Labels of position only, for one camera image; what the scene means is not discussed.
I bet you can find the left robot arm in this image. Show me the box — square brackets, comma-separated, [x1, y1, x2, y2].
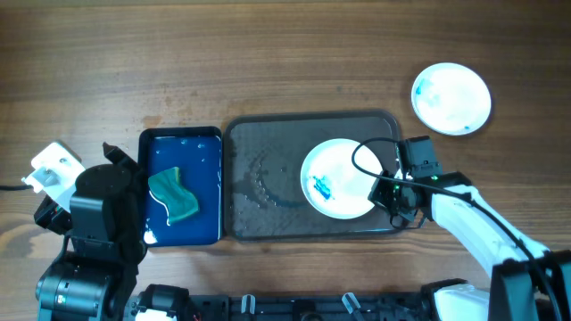
[31, 142, 147, 320]

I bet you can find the black water basin tray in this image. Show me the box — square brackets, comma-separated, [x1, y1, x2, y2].
[138, 127, 222, 247]

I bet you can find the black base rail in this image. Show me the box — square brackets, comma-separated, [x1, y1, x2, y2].
[124, 292, 492, 321]

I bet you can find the brown serving tray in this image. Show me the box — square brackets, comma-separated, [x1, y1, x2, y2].
[222, 110, 401, 242]

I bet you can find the green yellow sponge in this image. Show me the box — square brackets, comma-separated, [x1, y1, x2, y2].
[148, 167, 200, 226]

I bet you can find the white plate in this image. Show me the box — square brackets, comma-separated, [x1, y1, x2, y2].
[300, 138, 383, 219]
[410, 62, 492, 136]

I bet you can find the right black cable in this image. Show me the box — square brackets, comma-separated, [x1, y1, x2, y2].
[351, 136, 563, 321]

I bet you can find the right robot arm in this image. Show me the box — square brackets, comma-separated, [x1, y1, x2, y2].
[368, 136, 570, 320]

